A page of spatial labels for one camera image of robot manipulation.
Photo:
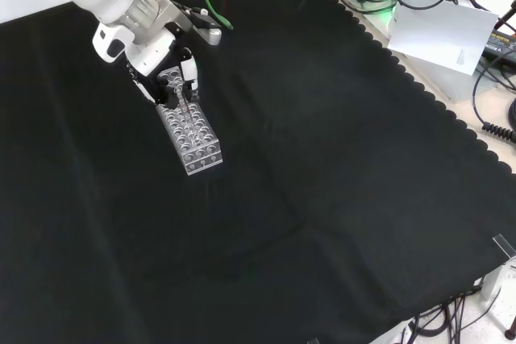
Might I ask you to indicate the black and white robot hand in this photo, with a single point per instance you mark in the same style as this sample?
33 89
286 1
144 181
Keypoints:
149 52

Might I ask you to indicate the pale grey support box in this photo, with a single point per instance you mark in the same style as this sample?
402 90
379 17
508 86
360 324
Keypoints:
455 82

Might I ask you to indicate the clear acrylic clip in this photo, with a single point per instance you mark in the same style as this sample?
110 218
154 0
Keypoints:
504 245

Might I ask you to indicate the clear acrylic test tube rack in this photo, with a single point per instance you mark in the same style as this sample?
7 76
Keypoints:
193 138

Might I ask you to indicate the clear glass test tube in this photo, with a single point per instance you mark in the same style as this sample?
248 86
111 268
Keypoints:
184 112

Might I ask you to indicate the black bench cloth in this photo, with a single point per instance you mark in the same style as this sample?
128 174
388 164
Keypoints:
322 167

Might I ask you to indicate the black power adapter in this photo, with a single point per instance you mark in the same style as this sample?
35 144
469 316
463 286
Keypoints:
502 44

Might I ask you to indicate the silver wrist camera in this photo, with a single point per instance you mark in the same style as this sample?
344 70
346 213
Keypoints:
207 31

